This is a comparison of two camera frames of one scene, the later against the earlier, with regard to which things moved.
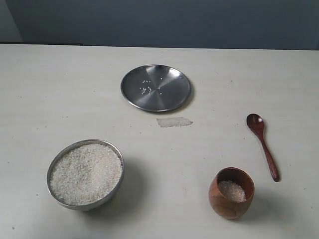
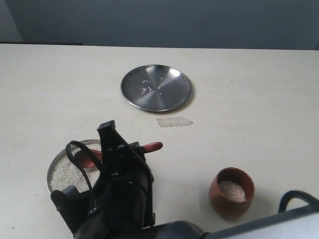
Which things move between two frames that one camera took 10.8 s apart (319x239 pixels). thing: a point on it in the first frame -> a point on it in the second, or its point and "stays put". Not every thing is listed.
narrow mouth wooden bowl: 231,192 stays put
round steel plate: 155,87 stays put
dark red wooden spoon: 255,123 -> 84,161
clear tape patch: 173,121 stays put
